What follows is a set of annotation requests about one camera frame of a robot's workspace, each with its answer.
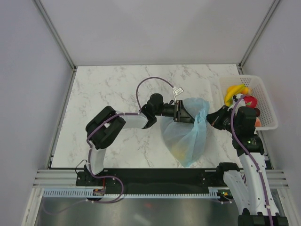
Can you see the fake watermelon slice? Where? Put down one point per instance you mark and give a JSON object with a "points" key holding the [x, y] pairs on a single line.
{"points": [[257, 122]]}

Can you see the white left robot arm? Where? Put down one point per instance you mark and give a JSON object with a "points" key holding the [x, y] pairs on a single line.
{"points": [[103, 129]]}

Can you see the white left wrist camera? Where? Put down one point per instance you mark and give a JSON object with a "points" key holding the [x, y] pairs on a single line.
{"points": [[177, 92]]}

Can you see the yellow fake banana bunch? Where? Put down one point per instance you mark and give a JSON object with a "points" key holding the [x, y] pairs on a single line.
{"points": [[233, 91]]}

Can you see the light blue plastic bag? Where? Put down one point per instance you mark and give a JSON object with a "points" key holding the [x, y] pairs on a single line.
{"points": [[192, 135]]}

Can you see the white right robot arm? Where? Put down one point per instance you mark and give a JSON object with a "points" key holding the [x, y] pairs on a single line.
{"points": [[249, 187]]}

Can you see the white plastic fruit basket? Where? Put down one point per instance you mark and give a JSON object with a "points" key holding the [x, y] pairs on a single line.
{"points": [[267, 116]]}

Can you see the orange fake peach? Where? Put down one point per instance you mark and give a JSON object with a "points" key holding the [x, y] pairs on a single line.
{"points": [[249, 90]]}

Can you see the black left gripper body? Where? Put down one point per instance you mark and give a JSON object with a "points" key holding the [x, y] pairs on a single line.
{"points": [[172, 111]]}

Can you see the aluminium corner post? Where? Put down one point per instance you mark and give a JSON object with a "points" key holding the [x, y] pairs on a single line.
{"points": [[46, 18], [259, 32]]}

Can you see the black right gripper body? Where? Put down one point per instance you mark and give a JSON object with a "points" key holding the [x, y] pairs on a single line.
{"points": [[224, 120]]}

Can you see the right aluminium corner post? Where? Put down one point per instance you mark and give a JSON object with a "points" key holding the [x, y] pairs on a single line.
{"points": [[259, 32]]}

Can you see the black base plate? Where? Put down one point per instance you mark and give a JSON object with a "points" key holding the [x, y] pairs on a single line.
{"points": [[167, 181]]}

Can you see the dark purple fake plum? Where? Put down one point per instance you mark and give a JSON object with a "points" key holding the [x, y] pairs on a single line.
{"points": [[257, 111]]}

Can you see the left aluminium corner post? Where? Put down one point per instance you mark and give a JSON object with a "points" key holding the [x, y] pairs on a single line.
{"points": [[46, 18]]}

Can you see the aluminium frame rail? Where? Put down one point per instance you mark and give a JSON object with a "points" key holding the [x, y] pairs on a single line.
{"points": [[66, 178]]}

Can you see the red fake dragon fruit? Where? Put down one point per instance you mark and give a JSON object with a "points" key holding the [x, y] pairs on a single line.
{"points": [[249, 101]]}

